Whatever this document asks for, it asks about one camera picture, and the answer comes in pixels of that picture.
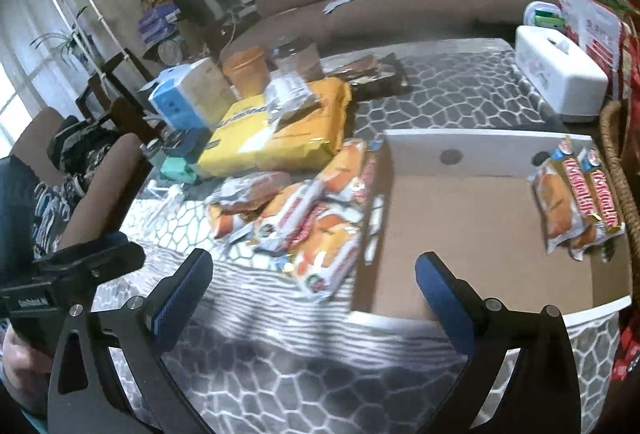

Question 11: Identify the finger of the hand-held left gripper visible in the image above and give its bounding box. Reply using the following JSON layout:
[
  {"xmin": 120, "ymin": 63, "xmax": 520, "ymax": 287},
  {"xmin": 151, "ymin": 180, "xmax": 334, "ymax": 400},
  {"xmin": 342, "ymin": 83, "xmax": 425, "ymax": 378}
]
[{"xmin": 36, "ymin": 231, "xmax": 147, "ymax": 288}]

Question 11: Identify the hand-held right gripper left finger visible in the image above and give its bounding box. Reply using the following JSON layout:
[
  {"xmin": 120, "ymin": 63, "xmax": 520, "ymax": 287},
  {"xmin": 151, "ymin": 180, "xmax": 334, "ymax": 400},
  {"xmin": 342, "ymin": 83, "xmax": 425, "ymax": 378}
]
[{"xmin": 47, "ymin": 247, "xmax": 215, "ymax": 434}]

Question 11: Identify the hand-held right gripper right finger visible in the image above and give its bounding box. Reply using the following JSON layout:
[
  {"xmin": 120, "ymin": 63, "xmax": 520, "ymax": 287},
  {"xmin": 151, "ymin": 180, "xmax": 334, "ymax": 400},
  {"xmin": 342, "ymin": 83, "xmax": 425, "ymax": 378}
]
[{"xmin": 415, "ymin": 251, "xmax": 584, "ymax": 434}]

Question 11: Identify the white-rimmed cardboard box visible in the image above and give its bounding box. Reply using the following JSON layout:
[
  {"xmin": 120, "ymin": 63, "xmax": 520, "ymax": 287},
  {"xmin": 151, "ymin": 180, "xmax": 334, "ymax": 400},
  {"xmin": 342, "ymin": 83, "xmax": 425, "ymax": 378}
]
[{"xmin": 350, "ymin": 129, "xmax": 634, "ymax": 331}]

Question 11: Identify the orange cake snack packet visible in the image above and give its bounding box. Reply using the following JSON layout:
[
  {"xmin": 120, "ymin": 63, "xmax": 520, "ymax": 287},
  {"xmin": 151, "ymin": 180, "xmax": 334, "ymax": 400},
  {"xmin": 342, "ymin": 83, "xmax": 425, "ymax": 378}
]
[
  {"xmin": 531, "ymin": 136, "xmax": 601, "ymax": 256},
  {"xmin": 570, "ymin": 146, "xmax": 627, "ymax": 261}
]

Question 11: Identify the green-lidded white container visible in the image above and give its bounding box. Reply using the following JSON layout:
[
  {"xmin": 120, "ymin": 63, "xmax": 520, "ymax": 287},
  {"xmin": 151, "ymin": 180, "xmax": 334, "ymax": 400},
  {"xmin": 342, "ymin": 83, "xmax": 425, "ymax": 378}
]
[{"xmin": 522, "ymin": 0, "xmax": 567, "ymax": 28}]

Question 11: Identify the person's left hand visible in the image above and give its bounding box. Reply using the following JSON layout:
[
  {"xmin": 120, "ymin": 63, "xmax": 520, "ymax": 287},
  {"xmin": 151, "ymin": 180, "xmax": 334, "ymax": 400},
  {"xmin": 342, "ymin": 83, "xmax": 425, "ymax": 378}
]
[{"xmin": 2, "ymin": 328, "xmax": 52, "ymax": 418}]

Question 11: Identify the brown chair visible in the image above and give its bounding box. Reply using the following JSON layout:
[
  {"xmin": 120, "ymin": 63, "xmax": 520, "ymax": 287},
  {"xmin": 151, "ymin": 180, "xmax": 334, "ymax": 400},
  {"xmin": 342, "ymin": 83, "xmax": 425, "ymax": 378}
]
[{"xmin": 14, "ymin": 106, "xmax": 147, "ymax": 247}]

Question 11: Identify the patterned black white cloth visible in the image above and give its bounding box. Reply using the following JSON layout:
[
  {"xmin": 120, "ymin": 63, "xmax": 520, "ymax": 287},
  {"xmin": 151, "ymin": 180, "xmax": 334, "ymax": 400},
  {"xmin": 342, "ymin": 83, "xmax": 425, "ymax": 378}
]
[{"xmin": 30, "ymin": 116, "xmax": 118, "ymax": 237}]

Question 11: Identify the grey patterned tablecloth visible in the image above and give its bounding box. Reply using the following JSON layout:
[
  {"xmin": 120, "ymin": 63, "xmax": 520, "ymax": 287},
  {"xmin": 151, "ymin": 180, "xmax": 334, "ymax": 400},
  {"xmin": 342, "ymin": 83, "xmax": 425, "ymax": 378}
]
[{"xmin": 90, "ymin": 37, "xmax": 623, "ymax": 434}]

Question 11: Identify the teal plastic item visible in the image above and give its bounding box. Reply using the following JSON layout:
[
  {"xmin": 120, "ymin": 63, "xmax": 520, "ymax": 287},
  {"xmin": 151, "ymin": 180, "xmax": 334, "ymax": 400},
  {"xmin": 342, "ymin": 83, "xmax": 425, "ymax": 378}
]
[{"xmin": 161, "ymin": 156, "xmax": 202, "ymax": 184}]

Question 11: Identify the dark blue box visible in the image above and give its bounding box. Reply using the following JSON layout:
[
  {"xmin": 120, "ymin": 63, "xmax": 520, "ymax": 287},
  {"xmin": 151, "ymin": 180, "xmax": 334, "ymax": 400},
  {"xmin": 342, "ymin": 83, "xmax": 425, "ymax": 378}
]
[{"xmin": 160, "ymin": 128, "xmax": 212, "ymax": 161}]

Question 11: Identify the pile of orange snack packets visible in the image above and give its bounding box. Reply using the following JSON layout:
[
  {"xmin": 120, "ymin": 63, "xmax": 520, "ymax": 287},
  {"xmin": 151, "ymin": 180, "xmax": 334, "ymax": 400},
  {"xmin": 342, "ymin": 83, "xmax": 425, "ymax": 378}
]
[{"xmin": 207, "ymin": 138, "xmax": 387, "ymax": 304}]

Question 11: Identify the large yellow bag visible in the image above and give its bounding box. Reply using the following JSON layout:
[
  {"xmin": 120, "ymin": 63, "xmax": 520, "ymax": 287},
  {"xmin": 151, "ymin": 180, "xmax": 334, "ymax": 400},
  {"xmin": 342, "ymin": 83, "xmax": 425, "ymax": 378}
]
[{"xmin": 197, "ymin": 76, "xmax": 355, "ymax": 178}]

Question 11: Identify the blue tissue pack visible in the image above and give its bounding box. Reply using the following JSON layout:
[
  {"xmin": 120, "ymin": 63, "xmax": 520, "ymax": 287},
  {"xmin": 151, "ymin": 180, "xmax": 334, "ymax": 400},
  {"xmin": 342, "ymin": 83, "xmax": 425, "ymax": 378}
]
[{"xmin": 147, "ymin": 58, "xmax": 237, "ymax": 131}]

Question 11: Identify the green potted plant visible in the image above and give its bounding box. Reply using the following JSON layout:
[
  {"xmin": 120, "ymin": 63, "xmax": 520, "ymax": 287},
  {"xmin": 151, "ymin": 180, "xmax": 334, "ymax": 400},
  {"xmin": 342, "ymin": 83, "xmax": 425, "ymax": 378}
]
[{"xmin": 29, "ymin": 8, "xmax": 87, "ymax": 66}]

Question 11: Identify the clear bag of brown snacks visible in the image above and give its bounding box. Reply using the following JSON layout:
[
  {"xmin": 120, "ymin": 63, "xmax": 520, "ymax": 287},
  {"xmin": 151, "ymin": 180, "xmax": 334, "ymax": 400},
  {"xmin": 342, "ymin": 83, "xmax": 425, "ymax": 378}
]
[{"xmin": 264, "ymin": 78, "xmax": 322, "ymax": 126}]

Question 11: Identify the wicker basket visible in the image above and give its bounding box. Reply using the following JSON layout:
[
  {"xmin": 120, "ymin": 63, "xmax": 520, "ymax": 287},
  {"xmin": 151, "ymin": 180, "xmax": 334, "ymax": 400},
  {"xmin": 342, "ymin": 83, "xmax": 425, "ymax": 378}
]
[{"xmin": 599, "ymin": 99, "xmax": 640, "ymax": 246}]

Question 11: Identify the orange plastic jar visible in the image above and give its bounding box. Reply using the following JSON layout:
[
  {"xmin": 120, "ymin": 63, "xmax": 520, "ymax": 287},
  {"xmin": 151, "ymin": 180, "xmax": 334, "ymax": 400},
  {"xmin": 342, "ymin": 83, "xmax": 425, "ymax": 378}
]
[{"xmin": 222, "ymin": 46, "xmax": 269, "ymax": 101}]

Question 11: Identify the stack of blue boxes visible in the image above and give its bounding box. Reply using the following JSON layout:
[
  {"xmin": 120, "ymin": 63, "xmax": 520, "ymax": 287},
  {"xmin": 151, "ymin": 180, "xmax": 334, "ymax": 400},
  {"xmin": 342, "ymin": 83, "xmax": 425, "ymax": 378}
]
[{"xmin": 138, "ymin": 3, "xmax": 182, "ymax": 46}]

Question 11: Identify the dark flat packet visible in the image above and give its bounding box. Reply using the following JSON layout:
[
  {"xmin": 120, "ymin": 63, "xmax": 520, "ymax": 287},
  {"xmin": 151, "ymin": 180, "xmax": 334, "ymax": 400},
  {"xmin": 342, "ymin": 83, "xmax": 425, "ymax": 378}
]
[{"xmin": 334, "ymin": 53, "xmax": 414, "ymax": 101}]

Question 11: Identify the white tissue box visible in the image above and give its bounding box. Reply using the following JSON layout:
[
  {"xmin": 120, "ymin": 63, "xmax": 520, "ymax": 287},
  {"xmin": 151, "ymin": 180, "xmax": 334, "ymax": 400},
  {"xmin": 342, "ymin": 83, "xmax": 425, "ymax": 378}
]
[{"xmin": 515, "ymin": 25, "xmax": 610, "ymax": 124}]

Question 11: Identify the clear jar with dark lid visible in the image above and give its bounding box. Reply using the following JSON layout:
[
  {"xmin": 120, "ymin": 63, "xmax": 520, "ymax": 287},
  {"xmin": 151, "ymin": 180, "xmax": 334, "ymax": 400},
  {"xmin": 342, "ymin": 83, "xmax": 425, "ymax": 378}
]
[{"xmin": 272, "ymin": 36, "xmax": 322, "ymax": 81}]

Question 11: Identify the red and white box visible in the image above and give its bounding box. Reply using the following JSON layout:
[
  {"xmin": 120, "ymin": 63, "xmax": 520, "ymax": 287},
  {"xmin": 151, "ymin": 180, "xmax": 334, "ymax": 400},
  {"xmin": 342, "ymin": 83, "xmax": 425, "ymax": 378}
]
[{"xmin": 546, "ymin": 0, "xmax": 627, "ymax": 101}]

